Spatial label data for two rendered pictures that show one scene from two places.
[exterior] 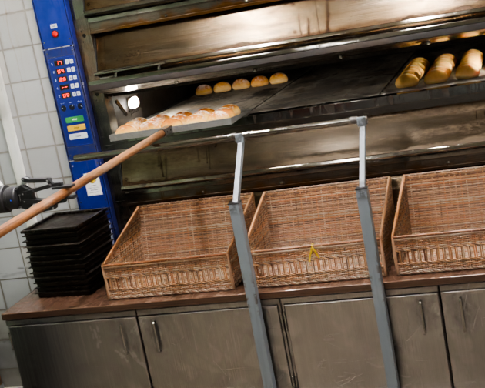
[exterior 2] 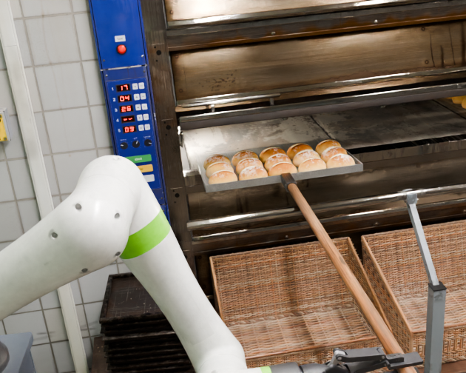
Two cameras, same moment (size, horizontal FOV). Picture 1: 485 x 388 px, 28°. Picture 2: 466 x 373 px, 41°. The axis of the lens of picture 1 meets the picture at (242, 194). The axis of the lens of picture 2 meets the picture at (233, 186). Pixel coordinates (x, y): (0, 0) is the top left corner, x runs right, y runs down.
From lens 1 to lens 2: 2.62 m
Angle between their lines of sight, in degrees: 26
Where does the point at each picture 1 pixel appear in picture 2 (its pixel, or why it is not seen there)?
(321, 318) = not seen: outside the picture
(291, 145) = (394, 184)
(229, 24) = (348, 48)
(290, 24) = (421, 52)
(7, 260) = (22, 326)
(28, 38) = (75, 52)
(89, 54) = (163, 76)
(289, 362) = not seen: outside the picture
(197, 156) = (285, 198)
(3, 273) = not seen: hidden behind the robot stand
